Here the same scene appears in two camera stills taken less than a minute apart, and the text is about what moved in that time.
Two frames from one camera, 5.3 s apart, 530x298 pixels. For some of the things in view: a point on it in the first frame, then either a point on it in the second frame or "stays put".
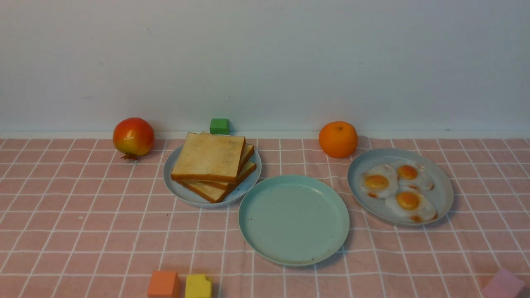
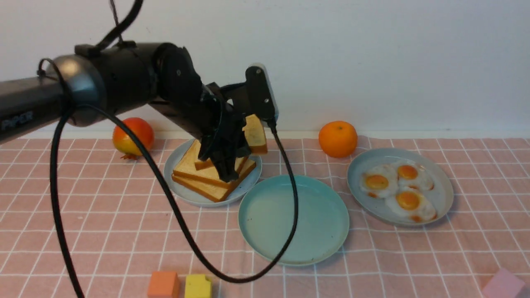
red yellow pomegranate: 133,137 stays put
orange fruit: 338,139 stays put
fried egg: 381,181 stays put
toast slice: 208,157 -> 253,127
